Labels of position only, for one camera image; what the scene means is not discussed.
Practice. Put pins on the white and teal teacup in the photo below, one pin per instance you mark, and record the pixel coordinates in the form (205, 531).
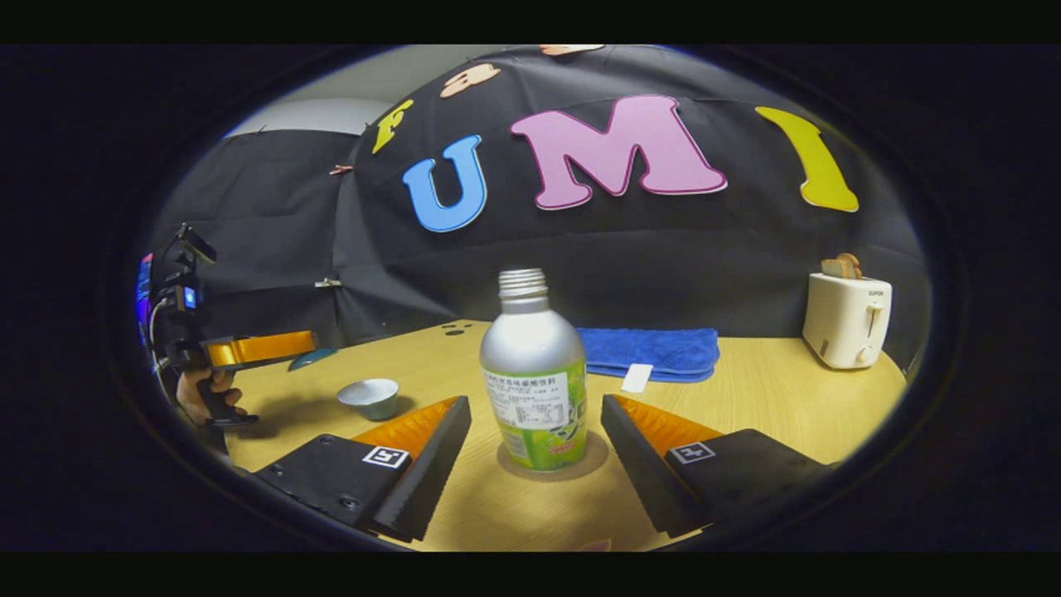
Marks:
(373, 405)

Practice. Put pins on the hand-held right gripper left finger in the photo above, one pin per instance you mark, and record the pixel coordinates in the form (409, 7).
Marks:
(427, 485)

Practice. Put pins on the black backdrop cloth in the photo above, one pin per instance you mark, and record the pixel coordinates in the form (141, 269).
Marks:
(663, 249)

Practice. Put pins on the silver water bottle green label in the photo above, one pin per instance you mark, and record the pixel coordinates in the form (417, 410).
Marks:
(530, 348)

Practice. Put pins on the blue folded towel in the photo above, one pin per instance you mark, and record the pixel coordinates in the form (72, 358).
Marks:
(663, 348)

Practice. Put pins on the round brown coaster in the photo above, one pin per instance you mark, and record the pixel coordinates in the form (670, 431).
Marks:
(597, 456)

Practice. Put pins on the white cloth clip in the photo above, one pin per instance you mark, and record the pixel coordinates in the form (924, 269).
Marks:
(328, 283)

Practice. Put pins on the white toaster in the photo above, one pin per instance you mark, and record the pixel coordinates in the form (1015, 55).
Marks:
(841, 323)

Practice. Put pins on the bread slice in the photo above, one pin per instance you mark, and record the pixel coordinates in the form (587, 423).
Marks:
(841, 267)

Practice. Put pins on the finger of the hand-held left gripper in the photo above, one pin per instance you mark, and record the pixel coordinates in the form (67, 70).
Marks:
(257, 348)

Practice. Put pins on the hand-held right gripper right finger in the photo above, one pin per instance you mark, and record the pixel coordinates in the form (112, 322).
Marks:
(634, 473)

